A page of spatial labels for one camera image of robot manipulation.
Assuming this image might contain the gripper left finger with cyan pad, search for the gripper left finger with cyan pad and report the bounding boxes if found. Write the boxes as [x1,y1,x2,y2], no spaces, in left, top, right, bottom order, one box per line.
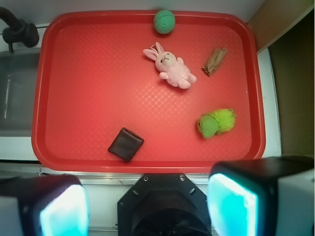
[0,175,90,236]

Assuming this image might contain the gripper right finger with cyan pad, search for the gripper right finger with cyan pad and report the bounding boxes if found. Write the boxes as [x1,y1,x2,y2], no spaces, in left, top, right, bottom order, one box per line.
[206,157,315,236]

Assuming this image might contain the green plush animal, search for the green plush animal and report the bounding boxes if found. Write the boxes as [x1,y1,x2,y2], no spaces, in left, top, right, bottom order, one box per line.
[197,109,236,139]

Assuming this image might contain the dark brown square pouch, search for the dark brown square pouch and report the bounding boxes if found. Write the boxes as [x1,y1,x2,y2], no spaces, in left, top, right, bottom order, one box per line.
[108,127,144,162]

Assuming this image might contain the red plastic tray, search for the red plastic tray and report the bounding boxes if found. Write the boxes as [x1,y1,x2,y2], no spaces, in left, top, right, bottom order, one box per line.
[31,11,266,173]

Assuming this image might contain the metal sink basin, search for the metal sink basin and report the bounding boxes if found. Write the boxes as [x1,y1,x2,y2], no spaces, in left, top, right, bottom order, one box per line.
[0,52,39,137]

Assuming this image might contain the brown wood piece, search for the brown wood piece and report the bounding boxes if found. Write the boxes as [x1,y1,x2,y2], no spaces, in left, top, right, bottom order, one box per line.
[202,48,227,77]

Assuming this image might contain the pink plush bunny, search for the pink plush bunny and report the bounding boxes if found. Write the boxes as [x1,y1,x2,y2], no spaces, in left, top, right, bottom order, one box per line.
[143,42,197,89]

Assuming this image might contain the black faucet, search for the black faucet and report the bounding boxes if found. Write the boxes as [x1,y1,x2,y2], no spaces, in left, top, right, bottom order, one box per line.
[0,7,39,53]

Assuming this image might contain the green textured ball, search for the green textured ball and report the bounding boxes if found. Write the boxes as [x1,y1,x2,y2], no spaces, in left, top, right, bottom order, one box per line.
[154,10,175,34]

